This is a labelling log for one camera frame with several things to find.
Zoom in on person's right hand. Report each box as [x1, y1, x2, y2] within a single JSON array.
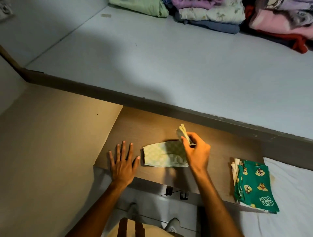
[[181, 132, 212, 173]]

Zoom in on grey wardrobe door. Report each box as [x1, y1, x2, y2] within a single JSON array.
[[0, 45, 28, 115]]

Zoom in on person's left grey shoe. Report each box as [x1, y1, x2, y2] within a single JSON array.
[[127, 202, 139, 218]]

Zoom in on white bed sheet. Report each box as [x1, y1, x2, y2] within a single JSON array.
[[237, 157, 313, 237]]

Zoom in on green chipmunk print shorts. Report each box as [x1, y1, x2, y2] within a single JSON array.
[[234, 160, 280, 215]]

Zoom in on person's left hand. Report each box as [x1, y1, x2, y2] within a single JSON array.
[[109, 140, 141, 188]]

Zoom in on row of clothes stacks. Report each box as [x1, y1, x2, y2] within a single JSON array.
[[108, 0, 313, 54]]

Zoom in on cream brown striped shirt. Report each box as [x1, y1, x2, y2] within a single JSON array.
[[107, 217, 176, 237]]

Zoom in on green checkered small shirt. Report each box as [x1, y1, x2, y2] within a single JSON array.
[[142, 124, 196, 168]]

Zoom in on person's right forearm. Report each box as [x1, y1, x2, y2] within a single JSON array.
[[193, 168, 244, 237]]

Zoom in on person's left forearm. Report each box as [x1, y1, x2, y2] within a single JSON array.
[[65, 183, 131, 237]]

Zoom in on cream giraffe print shirt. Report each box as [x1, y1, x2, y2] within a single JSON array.
[[231, 158, 244, 186]]

